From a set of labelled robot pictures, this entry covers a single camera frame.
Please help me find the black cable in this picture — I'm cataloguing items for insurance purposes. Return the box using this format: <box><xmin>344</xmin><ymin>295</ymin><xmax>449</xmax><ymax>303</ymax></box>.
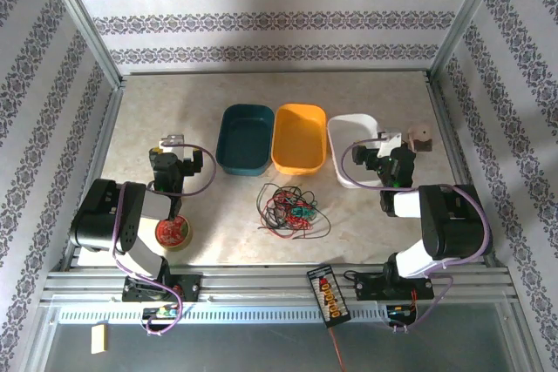
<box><xmin>278</xmin><ymin>186</ymin><xmax>333</xmax><ymax>240</ymax></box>
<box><xmin>255</xmin><ymin>182</ymin><xmax>289</xmax><ymax>233</ymax></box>
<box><xmin>261</xmin><ymin>186</ymin><xmax>323</xmax><ymax>238</ymax></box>

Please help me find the red cable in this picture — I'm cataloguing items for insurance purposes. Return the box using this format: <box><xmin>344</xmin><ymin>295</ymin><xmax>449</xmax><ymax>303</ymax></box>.
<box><xmin>260</xmin><ymin>188</ymin><xmax>315</xmax><ymax>233</ymax></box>

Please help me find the wire pile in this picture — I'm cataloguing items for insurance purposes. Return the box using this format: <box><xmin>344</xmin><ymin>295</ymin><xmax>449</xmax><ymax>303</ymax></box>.
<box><xmin>269</xmin><ymin>191</ymin><xmax>313</xmax><ymax>232</ymax></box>

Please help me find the white plastic bin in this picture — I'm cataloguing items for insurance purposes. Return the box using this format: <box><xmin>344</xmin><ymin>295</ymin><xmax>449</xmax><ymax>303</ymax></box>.
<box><xmin>326</xmin><ymin>113</ymin><xmax>393</xmax><ymax>190</ymax></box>

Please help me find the small pink object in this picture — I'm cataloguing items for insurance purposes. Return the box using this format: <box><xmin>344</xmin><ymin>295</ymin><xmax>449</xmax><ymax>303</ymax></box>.
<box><xmin>407</xmin><ymin>124</ymin><xmax>435</xmax><ymax>153</ymax></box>

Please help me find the teal plastic bin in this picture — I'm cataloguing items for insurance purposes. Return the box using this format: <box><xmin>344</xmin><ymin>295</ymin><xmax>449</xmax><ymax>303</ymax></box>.
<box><xmin>214</xmin><ymin>104</ymin><xmax>276</xmax><ymax>177</ymax></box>

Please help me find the orange plastic bin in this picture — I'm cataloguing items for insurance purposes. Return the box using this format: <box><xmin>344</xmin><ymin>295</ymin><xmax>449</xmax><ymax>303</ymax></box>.
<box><xmin>270</xmin><ymin>103</ymin><xmax>328</xmax><ymax>176</ymax></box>

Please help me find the round tin with red lid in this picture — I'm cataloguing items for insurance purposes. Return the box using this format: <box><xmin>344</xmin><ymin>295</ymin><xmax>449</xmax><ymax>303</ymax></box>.
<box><xmin>154</xmin><ymin>213</ymin><xmax>193</xmax><ymax>252</ymax></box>

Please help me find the small electronics connector board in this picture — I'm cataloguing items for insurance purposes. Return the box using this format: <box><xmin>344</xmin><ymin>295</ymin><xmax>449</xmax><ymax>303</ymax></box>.
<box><xmin>385</xmin><ymin>303</ymin><xmax>419</xmax><ymax>320</ymax></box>
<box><xmin>142</xmin><ymin>305</ymin><xmax>180</xmax><ymax>321</ymax></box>

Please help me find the black power distribution board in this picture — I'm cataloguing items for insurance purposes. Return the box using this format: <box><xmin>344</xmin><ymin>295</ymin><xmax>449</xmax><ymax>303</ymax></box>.
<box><xmin>306</xmin><ymin>265</ymin><xmax>352</xmax><ymax>329</ymax></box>

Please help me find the small wooden block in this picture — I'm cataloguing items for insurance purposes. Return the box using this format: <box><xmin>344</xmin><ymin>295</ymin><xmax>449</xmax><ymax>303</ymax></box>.
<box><xmin>90</xmin><ymin>323</ymin><xmax>109</xmax><ymax>355</ymax></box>

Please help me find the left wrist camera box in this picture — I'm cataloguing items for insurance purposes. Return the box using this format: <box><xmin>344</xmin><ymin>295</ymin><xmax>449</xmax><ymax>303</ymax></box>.
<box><xmin>158</xmin><ymin>132</ymin><xmax>198</xmax><ymax>160</ymax></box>

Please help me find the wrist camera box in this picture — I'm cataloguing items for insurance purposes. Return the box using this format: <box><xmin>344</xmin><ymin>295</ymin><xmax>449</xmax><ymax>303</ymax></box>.
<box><xmin>377</xmin><ymin>129</ymin><xmax>404</xmax><ymax>158</ymax></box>
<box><xmin>158</xmin><ymin>132</ymin><xmax>198</xmax><ymax>160</ymax></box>

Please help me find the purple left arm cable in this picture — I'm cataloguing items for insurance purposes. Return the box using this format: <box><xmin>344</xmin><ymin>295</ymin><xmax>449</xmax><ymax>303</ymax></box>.
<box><xmin>111</xmin><ymin>140</ymin><xmax>218</xmax><ymax>337</ymax></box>

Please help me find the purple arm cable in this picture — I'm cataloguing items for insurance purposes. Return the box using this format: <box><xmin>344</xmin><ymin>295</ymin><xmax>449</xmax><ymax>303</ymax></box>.
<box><xmin>111</xmin><ymin>140</ymin><xmax>218</xmax><ymax>337</ymax></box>
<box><xmin>341</xmin><ymin>139</ymin><xmax>492</xmax><ymax>334</ymax></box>

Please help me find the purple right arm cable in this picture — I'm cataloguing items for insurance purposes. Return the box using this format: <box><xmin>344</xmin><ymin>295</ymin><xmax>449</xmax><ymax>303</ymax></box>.
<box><xmin>341</xmin><ymin>139</ymin><xmax>492</xmax><ymax>334</ymax></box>

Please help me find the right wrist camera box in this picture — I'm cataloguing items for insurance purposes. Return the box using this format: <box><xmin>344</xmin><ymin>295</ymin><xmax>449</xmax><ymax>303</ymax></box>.
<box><xmin>377</xmin><ymin>129</ymin><xmax>404</xmax><ymax>158</ymax></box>

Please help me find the aluminium side rail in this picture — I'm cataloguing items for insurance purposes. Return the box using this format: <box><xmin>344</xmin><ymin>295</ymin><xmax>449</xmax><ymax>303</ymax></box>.
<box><xmin>58</xmin><ymin>79</ymin><xmax>127</xmax><ymax>273</ymax></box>
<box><xmin>425</xmin><ymin>71</ymin><xmax>498</xmax><ymax>268</ymax></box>

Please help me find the thin aluminium table-edge rail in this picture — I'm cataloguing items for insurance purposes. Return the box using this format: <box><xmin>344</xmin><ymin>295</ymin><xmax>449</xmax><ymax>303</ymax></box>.
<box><xmin>121</xmin><ymin>69</ymin><xmax>432</xmax><ymax>78</ymax></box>

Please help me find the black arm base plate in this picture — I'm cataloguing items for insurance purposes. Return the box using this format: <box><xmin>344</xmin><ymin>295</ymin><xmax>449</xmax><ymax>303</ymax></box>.
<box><xmin>355</xmin><ymin>274</ymin><xmax>436</xmax><ymax>302</ymax></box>
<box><xmin>121</xmin><ymin>274</ymin><xmax>204</xmax><ymax>302</ymax></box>

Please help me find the wide aluminium base rail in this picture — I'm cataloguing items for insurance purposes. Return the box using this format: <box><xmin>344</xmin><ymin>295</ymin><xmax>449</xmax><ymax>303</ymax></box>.
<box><xmin>41</xmin><ymin>263</ymin><xmax>520</xmax><ymax>308</ymax></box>

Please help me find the aluminium frame post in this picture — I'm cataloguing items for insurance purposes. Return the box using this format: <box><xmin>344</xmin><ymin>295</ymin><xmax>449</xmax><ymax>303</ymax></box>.
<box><xmin>37</xmin><ymin>0</ymin><xmax>127</xmax><ymax>91</ymax></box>
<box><xmin>428</xmin><ymin>0</ymin><xmax>511</xmax><ymax>84</ymax></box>

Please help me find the slotted cable duct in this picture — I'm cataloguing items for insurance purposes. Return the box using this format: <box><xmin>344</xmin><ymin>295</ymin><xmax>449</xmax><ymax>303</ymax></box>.
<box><xmin>58</xmin><ymin>304</ymin><xmax>393</xmax><ymax>325</ymax></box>

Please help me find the red power wire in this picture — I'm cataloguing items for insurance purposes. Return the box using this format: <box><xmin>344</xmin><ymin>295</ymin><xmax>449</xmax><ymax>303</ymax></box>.
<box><xmin>328</xmin><ymin>327</ymin><xmax>350</xmax><ymax>372</ymax></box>

